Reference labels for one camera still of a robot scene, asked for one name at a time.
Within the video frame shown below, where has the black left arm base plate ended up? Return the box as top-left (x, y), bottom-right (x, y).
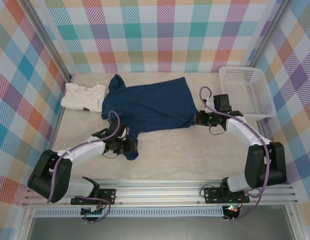
top-left (71, 188), bottom-right (117, 206)

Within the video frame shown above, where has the folded white t-shirt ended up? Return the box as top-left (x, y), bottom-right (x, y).
top-left (61, 82), bottom-right (107, 113)

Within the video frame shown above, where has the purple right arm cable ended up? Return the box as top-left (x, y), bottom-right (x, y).
top-left (199, 86), bottom-right (270, 222)

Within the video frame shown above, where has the white plastic mesh basket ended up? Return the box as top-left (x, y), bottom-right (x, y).
top-left (218, 65), bottom-right (277, 121)

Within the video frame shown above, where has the thin black left wrist cable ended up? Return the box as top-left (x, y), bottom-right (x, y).
top-left (102, 151), bottom-right (122, 160)

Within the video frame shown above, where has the small black connector board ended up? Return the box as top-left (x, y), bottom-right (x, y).
top-left (80, 205), bottom-right (105, 217)

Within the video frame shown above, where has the dark blue t-shirt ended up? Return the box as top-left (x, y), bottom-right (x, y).
top-left (101, 74), bottom-right (198, 161)

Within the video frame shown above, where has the aluminium frame post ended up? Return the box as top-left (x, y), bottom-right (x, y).
top-left (19, 0), bottom-right (76, 84)
top-left (246, 0), bottom-right (295, 74)

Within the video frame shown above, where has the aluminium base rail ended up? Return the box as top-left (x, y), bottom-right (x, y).
top-left (22, 177), bottom-right (298, 208)

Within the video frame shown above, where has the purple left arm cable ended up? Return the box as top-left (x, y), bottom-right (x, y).
top-left (46, 110), bottom-right (121, 224)

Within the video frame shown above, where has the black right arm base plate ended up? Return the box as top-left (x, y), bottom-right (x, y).
top-left (203, 186), bottom-right (250, 205)

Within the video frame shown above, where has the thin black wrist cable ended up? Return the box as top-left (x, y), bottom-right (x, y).
top-left (102, 151), bottom-right (122, 160)
top-left (209, 123), bottom-right (228, 137)

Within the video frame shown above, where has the small board with lit leds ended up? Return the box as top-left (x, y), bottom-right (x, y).
top-left (224, 204), bottom-right (241, 215)

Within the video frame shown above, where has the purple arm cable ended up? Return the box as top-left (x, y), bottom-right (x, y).
top-left (46, 110), bottom-right (121, 224)
top-left (199, 86), bottom-right (270, 222)

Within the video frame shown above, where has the white slotted cable duct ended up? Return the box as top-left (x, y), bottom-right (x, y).
top-left (34, 206), bottom-right (225, 218)

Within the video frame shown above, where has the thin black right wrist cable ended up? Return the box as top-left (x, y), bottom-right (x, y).
top-left (209, 123), bottom-right (228, 137)

